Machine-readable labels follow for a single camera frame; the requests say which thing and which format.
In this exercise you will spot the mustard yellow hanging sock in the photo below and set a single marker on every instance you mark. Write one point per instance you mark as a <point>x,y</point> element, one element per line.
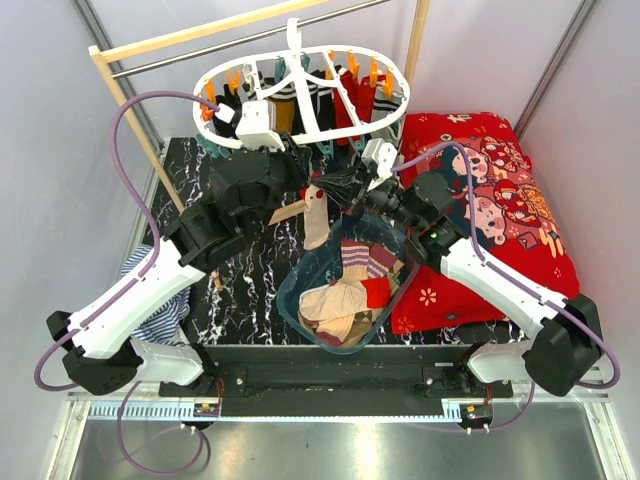
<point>284,111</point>

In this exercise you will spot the clear blue plastic bin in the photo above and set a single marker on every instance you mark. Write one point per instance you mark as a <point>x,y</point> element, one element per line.
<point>322,267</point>

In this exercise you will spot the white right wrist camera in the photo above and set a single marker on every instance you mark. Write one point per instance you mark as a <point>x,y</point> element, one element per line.
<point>379,157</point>

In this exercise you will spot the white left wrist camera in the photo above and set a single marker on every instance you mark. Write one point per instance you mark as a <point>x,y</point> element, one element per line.
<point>255,128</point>

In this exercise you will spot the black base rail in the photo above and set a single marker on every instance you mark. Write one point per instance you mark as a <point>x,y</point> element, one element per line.
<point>250,370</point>

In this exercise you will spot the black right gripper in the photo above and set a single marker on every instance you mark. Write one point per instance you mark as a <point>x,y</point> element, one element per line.
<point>341,185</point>

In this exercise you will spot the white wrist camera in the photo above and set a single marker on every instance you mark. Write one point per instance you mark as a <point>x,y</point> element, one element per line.
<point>255,128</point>
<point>379,157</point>

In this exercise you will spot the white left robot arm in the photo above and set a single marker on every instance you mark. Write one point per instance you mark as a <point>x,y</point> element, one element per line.
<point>102,355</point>

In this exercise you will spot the red cartoon print pillow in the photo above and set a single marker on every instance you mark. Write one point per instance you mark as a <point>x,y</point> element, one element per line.
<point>493,188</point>

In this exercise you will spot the beige sock with red cuff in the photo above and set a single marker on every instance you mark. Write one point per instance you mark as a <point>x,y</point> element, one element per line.
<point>316,221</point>

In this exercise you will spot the blue striped cloth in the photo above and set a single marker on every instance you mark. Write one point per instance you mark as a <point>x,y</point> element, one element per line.
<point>164,325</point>

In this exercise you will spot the purple striped beige sock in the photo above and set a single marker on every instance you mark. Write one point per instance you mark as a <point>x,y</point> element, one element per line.
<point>362,261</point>

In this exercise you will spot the grey hanging sock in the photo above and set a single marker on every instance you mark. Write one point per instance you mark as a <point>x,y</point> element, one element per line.
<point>387,99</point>

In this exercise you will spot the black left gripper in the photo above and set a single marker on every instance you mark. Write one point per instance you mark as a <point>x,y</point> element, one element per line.
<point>300,167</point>

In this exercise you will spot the white oval clip hanger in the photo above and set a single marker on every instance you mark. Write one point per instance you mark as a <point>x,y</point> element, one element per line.
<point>304,67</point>

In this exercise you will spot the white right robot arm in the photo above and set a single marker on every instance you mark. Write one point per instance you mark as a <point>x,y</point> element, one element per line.
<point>563,337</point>

